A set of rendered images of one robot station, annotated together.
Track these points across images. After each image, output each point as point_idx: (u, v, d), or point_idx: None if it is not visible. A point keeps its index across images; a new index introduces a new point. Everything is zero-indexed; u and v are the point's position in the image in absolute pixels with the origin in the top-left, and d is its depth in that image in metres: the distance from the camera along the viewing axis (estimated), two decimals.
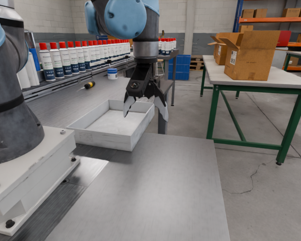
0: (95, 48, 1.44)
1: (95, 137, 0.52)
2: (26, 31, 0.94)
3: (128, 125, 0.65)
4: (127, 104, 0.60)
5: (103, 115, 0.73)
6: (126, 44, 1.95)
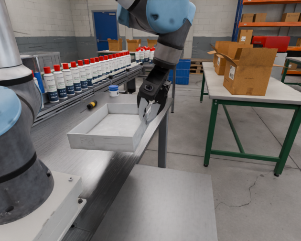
0: (97, 65, 1.47)
1: (97, 141, 0.52)
2: (31, 57, 0.98)
3: (128, 127, 0.65)
4: (141, 109, 0.59)
5: (103, 120, 0.73)
6: (127, 57, 1.98)
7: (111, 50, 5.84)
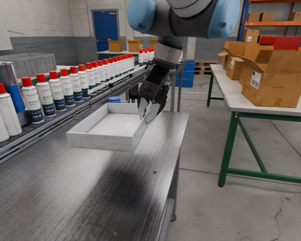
0: (94, 71, 1.21)
1: (97, 141, 0.52)
2: (4, 64, 0.72)
3: (128, 126, 0.65)
4: (141, 109, 0.59)
5: (103, 119, 0.73)
6: (130, 60, 1.73)
7: (111, 51, 5.58)
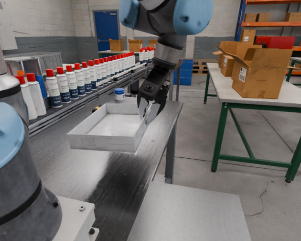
0: (101, 66, 1.40)
1: (98, 142, 0.52)
2: (33, 59, 0.90)
3: (128, 127, 0.65)
4: (141, 109, 0.59)
5: (102, 120, 0.72)
6: (132, 58, 1.91)
7: (112, 50, 5.76)
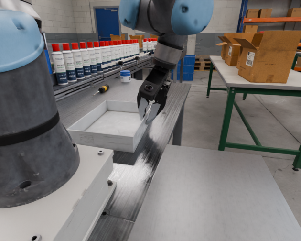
0: (106, 49, 1.37)
1: (97, 139, 0.52)
2: None
3: (127, 125, 0.65)
4: (141, 109, 0.59)
5: (102, 116, 0.72)
6: (136, 45, 1.88)
7: None
